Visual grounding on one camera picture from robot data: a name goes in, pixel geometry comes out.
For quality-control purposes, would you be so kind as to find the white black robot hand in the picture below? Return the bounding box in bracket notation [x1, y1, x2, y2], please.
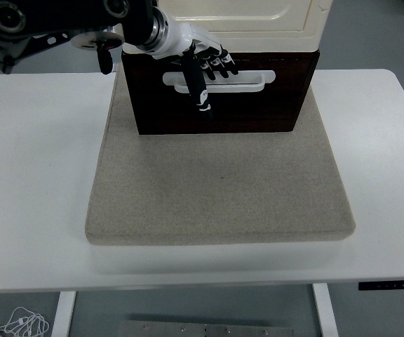
[151, 13, 240, 121]

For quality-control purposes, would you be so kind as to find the white drawer handle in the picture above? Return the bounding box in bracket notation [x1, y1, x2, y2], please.
[162, 70, 277, 95]

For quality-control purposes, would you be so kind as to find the dark wooden drawer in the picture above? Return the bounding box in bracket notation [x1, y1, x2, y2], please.
[127, 58, 314, 133]

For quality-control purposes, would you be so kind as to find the beige fabric mat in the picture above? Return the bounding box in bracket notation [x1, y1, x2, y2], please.
[83, 69, 357, 246]

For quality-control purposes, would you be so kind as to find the white table leg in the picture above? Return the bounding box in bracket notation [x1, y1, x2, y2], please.
[312, 283, 339, 337]
[50, 291, 78, 337]

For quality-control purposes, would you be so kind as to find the black table control panel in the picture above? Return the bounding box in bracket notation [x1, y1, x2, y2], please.
[358, 279, 404, 291]

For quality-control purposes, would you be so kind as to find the white cable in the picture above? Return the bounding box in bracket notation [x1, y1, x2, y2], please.
[0, 306, 51, 337]

